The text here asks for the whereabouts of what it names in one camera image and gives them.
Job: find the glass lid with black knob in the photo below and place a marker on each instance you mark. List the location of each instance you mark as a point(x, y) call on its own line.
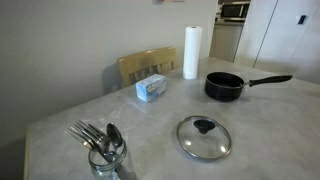
point(203, 146)

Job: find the light blue carton box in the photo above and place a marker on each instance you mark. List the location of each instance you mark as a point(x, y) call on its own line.
point(150, 88)

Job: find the wooden chair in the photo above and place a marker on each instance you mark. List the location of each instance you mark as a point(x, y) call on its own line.
point(146, 61)

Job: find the white paper towel roll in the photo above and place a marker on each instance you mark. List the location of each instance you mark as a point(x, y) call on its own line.
point(192, 53)

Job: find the silver metal spoon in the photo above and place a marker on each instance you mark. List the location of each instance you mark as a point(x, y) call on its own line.
point(114, 135)

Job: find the silver metal fork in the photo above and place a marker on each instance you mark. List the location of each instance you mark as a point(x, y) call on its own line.
point(81, 138)
point(101, 136)
point(90, 133)

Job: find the beige kitchen counter cabinet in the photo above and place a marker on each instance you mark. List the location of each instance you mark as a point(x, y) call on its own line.
point(226, 41)

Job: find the clear glass jar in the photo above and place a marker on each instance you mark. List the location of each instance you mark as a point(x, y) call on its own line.
point(100, 166)

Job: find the microwave oven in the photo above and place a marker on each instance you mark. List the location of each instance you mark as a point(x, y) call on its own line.
point(235, 10)

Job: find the white door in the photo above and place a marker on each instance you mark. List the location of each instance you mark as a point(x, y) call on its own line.
point(283, 36)

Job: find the black wall switch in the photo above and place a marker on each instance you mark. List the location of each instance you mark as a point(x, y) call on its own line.
point(302, 19)

